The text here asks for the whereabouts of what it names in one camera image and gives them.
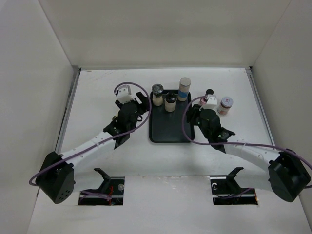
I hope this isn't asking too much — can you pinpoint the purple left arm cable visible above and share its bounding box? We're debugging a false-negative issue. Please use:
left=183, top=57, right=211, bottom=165
left=29, top=82, right=153, bottom=186

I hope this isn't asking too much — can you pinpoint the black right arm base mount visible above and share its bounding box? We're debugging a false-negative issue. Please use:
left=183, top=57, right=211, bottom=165
left=210, top=167, right=258, bottom=205

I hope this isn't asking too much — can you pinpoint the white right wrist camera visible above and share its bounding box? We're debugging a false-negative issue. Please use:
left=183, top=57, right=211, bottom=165
left=203, top=95, right=217, bottom=109

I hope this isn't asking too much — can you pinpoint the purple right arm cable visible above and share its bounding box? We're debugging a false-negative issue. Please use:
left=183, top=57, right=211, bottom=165
left=182, top=96, right=312, bottom=188

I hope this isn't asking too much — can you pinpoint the chrome-top grinder bottle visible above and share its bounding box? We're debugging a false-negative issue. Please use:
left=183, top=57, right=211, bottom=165
left=152, top=83, right=163, bottom=106

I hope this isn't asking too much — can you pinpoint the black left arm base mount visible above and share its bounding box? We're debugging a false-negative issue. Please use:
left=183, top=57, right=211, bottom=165
left=78, top=168, right=125, bottom=206

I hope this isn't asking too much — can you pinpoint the small dark pepper bottle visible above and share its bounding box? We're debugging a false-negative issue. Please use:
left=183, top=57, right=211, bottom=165
left=206, top=89, right=214, bottom=96

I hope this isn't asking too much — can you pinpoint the black rectangular tray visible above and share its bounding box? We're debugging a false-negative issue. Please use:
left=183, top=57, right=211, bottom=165
left=149, top=94, right=195, bottom=143

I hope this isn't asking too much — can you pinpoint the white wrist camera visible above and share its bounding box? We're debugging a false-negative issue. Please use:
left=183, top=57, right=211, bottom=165
left=203, top=95, right=217, bottom=109
left=115, top=84, right=135, bottom=104

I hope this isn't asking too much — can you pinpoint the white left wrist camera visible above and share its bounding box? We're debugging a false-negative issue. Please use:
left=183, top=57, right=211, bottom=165
left=115, top=84, right=135, bottom=104

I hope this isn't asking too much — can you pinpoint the black-cap white powder bottle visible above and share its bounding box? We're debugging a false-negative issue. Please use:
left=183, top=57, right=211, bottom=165
left=165, top=93, right=176, bottom=112

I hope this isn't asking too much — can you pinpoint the tall blue-band silver-lid bottle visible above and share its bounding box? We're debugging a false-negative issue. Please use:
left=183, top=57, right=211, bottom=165
left=177, top=77, right=191, bottom=102

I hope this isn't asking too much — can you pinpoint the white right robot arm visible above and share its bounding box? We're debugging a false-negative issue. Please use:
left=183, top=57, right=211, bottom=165
left=182, top=104, right=312, bottom=202

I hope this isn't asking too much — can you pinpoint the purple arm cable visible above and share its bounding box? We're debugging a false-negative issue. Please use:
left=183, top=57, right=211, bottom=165
left=182, top=96, right=312, bottom=188
left=29, top=82, right=153, bottom=186

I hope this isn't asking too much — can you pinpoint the pink-lid spice bottle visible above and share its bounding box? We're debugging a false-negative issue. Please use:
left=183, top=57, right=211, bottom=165
left=198, top=97, right=208, bottom=106

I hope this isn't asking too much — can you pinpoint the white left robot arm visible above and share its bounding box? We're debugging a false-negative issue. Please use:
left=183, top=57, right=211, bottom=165
left=35, top=92, right=151, bottom=204

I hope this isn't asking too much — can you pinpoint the red-label wide jar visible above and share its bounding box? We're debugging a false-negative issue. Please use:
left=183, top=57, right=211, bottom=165
left=217, top=97, right=234, bottom=115

